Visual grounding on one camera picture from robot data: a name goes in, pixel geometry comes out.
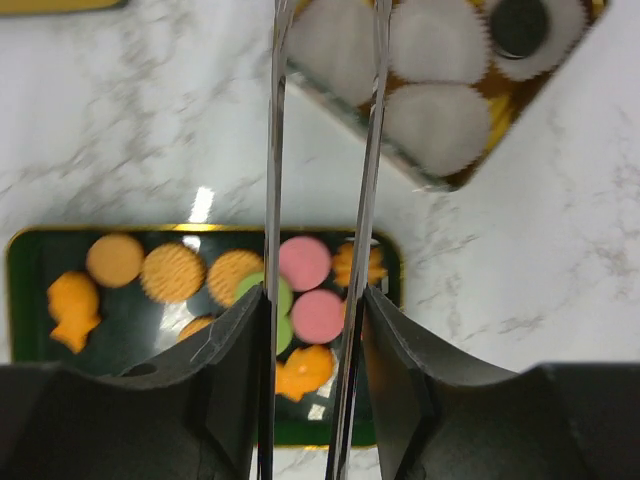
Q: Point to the white paper cup top-left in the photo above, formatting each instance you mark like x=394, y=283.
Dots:
x=568, y=20

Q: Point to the orange flower cookie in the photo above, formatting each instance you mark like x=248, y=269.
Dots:
x=343, y=260

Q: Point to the pink round cookie lower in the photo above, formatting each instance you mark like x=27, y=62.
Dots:
x=318, y=316

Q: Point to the pink round cookie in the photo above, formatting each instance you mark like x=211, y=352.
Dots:
x=318, y=316
x=305, y=262

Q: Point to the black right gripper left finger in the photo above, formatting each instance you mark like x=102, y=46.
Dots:
x=187, y=413

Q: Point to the gold tin lid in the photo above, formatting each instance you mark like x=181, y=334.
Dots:
x=14, y=7

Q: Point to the plain orange round cookie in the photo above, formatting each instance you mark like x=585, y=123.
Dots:
x=115, y=260

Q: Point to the pink round cookie upper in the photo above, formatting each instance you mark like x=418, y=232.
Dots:
x=305, y=262

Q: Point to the black round cookie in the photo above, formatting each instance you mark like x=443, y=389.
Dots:
x=518, y=28

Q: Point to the green christmas cookie tin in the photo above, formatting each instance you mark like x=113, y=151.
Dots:
x=507, y=99

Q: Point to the white paper cup bottom-left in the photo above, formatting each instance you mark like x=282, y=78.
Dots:
x=333, y=42

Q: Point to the dotted orange round cookie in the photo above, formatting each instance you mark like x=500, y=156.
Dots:
x=172, y=273

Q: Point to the metal serving tongs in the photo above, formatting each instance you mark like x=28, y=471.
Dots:
x=328, y=411

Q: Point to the white paper cup bottom-right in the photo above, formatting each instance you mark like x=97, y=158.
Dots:
x=443, y=128

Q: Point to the orange fish cookie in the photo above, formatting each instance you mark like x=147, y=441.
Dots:
x=73, y=303
x=305, y=371

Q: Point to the orange fish cookie left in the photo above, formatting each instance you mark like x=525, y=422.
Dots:
x=73, y=303

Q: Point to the orange fish cookie right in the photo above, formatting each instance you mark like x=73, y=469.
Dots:
x=305, y=371

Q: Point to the dark green rectangular tray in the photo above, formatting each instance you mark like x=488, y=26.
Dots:
x=103, y=302

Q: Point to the white paper cup centre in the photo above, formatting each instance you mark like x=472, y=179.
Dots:
x=438, y=41

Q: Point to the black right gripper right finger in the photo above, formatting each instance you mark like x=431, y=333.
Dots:
x=441, y=413

